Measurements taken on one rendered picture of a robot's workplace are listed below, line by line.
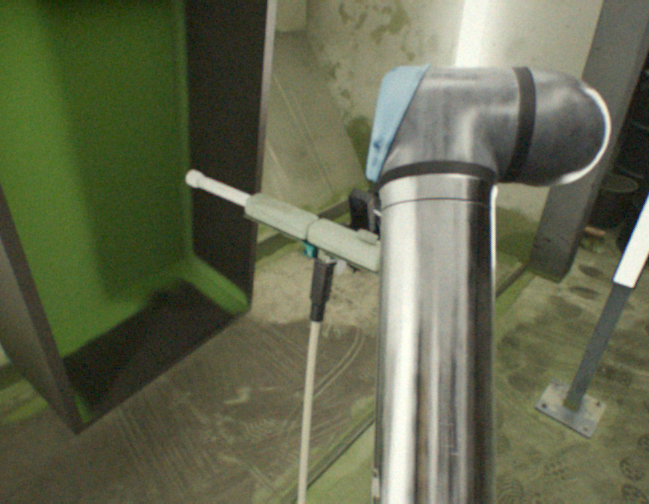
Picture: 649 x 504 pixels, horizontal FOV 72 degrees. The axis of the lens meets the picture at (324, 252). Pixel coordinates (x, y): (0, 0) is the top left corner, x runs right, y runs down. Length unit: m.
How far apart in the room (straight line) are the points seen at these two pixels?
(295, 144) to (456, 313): 2.45
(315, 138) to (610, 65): 1.57
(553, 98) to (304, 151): 2.41
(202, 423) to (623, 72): 2.16
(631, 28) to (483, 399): 2.03
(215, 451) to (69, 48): 1.26
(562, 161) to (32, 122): 1.06
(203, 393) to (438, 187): 1.56
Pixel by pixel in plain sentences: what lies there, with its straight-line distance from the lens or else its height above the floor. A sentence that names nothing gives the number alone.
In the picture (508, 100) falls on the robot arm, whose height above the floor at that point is 1.32.
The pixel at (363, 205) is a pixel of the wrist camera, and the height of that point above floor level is 1.03.
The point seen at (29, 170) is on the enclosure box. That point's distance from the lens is 1.26.
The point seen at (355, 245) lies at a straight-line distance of 0.77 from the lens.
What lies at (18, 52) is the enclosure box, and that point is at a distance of 1.17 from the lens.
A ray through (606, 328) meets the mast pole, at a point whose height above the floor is 0.42.
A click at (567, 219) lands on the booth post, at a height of 0.37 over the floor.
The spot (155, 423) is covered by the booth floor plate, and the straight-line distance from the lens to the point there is 1.83.
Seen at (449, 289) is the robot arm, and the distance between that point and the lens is 0.41.
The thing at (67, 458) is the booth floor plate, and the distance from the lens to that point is 1.85.
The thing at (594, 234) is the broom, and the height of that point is 0.09.
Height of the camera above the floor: 1.42
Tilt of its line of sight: 32 degrees down
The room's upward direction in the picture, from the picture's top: straight up
